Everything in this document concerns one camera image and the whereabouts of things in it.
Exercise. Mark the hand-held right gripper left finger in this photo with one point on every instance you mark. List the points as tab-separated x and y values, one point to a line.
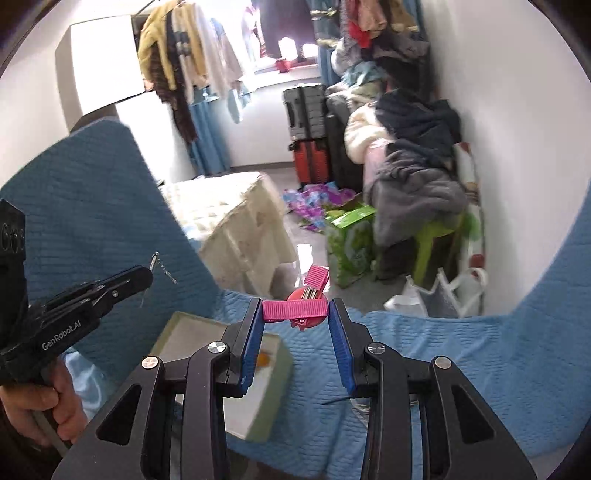
253	341

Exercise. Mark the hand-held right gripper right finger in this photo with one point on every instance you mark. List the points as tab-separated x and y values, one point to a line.
340	344

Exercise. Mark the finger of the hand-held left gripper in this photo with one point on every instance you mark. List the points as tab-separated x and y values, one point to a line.
121	282

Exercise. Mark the pale green jewelry box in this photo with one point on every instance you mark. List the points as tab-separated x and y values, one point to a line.
226	374

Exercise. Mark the pink ribbon hair clip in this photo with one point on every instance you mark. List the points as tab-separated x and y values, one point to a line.
295	310

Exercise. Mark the person's left hand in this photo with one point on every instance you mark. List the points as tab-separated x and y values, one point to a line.
44	401

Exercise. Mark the small orange bead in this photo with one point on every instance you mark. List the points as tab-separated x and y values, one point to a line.
263	358

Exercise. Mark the red round hair clip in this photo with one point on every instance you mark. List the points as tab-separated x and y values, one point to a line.
305	318

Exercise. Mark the blue quilted blanket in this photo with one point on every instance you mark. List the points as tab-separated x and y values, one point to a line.
138	221

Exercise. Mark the green cardboard box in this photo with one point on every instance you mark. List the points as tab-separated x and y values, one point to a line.
353	244

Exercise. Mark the white tote bag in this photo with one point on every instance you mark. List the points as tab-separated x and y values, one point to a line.
438	290

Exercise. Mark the green plastic stool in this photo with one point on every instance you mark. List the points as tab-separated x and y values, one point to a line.
438	244

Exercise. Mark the purple wrapping paper heap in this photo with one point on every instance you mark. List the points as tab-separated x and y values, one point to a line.
314	203

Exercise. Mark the red suitcase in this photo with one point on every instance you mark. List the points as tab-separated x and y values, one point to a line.
313	161

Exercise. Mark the white wardrobe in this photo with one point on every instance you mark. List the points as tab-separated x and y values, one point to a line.
111	78

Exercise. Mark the pile of clothes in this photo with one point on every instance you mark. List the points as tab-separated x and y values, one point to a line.
406	138

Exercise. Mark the hanging clothes on rack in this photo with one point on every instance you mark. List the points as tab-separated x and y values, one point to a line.
189	60

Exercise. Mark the black suitcase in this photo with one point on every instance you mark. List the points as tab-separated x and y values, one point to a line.
307	110

